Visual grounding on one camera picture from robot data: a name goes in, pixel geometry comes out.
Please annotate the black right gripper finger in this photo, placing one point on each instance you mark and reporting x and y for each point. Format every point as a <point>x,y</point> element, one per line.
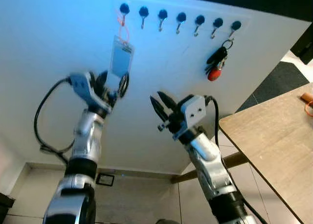
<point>159,110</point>
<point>168,101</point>

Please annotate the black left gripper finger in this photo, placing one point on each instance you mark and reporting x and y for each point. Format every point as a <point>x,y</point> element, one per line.
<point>103,79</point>
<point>124,84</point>

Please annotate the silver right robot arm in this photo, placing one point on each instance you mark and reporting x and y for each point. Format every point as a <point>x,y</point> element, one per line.
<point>210,165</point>

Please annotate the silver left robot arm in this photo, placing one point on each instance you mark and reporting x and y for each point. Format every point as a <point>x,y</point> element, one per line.
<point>85,136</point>

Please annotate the black keys with red fob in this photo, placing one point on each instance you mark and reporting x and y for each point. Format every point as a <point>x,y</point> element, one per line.
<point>215,73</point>

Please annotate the black knob metal hook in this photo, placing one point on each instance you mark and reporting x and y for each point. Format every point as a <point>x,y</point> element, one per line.
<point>162,13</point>
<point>199,19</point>
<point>181,16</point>
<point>124,9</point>
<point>143,11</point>
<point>218,22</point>
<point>235,25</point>

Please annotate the white hook rack board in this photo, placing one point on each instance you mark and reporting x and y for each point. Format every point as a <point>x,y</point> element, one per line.
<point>151,3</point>

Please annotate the black framed floor socket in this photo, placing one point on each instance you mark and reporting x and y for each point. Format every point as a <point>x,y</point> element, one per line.
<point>105,179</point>

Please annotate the light wooden table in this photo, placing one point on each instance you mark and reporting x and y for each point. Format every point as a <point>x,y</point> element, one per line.
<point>274,136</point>

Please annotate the dark grey floor mat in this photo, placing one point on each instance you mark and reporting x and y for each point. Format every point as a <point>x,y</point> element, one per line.
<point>279,79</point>

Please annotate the black cabinet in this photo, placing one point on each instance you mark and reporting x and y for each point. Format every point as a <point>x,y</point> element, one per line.
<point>304,45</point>

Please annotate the black box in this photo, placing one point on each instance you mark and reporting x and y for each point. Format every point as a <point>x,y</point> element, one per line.
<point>6,207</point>

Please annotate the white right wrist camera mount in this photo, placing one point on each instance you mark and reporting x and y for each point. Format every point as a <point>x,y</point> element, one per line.
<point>193,111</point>

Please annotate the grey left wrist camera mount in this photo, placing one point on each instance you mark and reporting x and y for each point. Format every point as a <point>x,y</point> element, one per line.
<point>80,84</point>

